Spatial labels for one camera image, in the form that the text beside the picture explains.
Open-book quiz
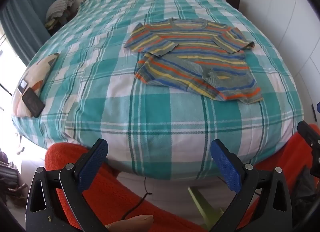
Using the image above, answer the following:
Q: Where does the person's left hand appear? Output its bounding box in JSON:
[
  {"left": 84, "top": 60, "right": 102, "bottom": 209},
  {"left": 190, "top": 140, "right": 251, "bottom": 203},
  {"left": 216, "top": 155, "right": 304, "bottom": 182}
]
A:
[{"left": 104, "top": 214, "right": 154, "bottom": 232}]

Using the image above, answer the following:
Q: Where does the teal checked blanket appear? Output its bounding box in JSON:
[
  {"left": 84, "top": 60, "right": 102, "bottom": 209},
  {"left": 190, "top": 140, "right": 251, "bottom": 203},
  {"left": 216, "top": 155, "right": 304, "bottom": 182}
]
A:
[{"left": 11, "top": 0, "right": 304, "bottom": 181}]

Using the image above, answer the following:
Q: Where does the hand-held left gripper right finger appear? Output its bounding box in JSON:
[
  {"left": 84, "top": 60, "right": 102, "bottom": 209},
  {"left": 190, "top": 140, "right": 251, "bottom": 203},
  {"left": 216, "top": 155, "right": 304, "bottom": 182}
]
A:
[{"left": 210, "top": 140, "right": 293, "bottom": 232}]

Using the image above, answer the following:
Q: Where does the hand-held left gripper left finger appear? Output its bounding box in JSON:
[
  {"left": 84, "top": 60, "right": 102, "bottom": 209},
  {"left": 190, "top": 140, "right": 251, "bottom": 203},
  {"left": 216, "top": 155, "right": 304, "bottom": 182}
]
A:
[{"left": 25, "top": 138, "right": 109, "bottom": 232}]

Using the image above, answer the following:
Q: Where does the black cable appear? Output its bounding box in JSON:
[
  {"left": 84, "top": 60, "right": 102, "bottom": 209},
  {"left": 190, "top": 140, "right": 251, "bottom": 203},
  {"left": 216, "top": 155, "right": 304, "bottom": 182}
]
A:
[{"left": 121, "top": 176, "right": 153, "bottom": 222}]

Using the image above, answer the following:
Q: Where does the striped knitted sweater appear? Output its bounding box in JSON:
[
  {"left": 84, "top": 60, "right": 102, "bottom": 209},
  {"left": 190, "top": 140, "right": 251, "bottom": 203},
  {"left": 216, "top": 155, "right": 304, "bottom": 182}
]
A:
[{"left": 124, "top": 18, "right": 263, "bottom": 104}]

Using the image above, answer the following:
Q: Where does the black smartphone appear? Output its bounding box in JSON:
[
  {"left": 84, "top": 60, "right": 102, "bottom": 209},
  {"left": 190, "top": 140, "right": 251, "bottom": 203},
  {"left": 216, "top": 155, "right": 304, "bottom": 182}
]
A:
[{"left": 22, "top": 87, "right": 46, "bottom": 118}]

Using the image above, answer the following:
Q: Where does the dark cluttered rack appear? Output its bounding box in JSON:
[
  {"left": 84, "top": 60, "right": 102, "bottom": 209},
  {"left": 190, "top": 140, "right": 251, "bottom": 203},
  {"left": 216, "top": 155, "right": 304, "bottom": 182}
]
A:
[{"left": 0, "top": 147, "right": 27, "bottom": 206}]

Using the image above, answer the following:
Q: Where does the pile of checked clothes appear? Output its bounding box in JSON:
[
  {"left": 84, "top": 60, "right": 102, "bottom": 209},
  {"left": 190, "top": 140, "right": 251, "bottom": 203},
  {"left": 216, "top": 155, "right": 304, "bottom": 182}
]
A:
[{"left": 45, "top": 0, "right": 76, "bottom": 35}]

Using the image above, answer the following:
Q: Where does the patterned pillow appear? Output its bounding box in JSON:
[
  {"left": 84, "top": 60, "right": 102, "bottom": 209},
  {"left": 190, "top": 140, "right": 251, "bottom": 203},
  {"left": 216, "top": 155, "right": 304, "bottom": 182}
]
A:
[{"left": 11, "top": 53, "right": 60, "bottom": 118}]

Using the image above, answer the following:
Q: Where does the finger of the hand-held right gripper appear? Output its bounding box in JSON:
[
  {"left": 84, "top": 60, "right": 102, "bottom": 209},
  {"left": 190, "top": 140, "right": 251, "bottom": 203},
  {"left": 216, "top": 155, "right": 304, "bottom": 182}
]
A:
[
  {"left": 297, "top": 120, "right": 320, "bottom": 149},
  {"left": 311, "top": 147, "right": 320, "bottom": 175}
]

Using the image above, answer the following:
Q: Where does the teal curtain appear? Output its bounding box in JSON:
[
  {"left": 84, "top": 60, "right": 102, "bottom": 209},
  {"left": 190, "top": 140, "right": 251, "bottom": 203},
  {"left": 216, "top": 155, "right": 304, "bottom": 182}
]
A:
[{"left": 0, "top": 0, "right": 59, "bottom": 66}]

